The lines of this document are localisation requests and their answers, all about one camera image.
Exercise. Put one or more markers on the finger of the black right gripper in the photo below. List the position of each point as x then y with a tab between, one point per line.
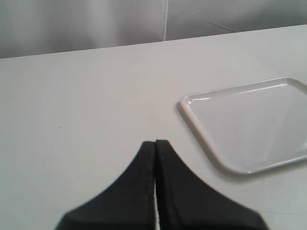
185	202

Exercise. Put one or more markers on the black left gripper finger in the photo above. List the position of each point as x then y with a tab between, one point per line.
127	204

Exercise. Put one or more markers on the white plastic tray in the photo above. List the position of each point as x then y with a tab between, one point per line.
250	128

